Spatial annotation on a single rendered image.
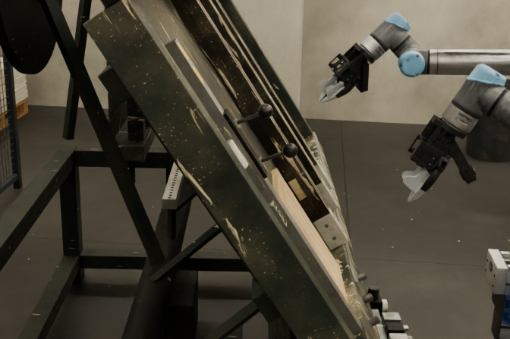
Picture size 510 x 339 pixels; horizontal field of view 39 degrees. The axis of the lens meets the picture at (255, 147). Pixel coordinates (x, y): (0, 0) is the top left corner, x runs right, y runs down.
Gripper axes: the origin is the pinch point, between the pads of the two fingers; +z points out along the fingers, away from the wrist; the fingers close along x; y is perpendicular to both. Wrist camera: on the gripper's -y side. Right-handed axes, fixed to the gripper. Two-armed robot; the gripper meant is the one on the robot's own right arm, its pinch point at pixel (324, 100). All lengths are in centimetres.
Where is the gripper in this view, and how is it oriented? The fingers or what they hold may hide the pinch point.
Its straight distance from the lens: 233.8
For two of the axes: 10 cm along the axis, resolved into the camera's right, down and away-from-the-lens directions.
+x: 4.2, 5.8, -7.0
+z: -7.2, 6.8, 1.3
